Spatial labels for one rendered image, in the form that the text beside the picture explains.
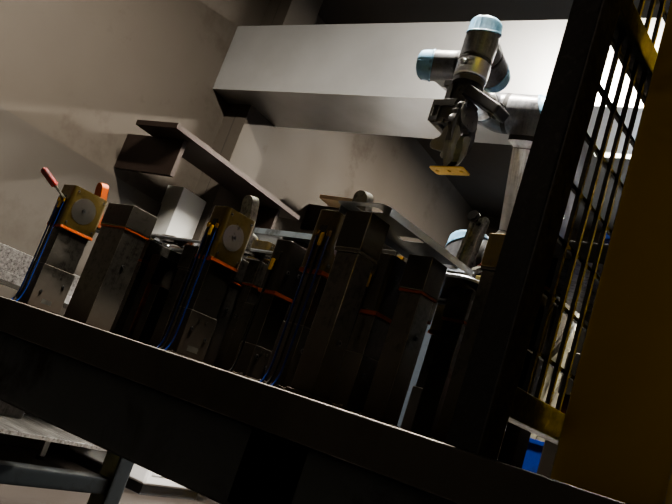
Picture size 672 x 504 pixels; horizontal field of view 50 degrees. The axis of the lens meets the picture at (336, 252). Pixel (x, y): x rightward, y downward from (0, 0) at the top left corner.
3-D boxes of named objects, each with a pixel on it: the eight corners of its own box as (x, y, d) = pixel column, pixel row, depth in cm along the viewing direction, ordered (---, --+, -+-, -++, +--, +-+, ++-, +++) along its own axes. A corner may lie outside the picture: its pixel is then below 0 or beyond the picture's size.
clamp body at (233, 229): (143, 350, 151) (202, 199, 159) (185, 365, 160) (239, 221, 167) (161, 356, 147) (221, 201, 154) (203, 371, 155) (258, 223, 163)
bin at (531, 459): (506, 473, 161) (517, 434, 163) (524, 479, 168) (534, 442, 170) (552, 489, 153) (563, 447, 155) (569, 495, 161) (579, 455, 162)
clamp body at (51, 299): (-1, 301, 194) (53, 179, 201) (44, 317, 204) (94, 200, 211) (13, 306, 188) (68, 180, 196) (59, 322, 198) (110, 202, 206)
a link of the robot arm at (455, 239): (444, 277, 221) (457, 237, 224) (486, 286, 214) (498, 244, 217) (432, 265, 211) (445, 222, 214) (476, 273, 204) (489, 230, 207)
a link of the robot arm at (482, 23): (509, 34, 163) (500, 11, 156) (496, 76, 161) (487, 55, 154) (476, 33, 167) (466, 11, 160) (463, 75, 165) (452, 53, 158)
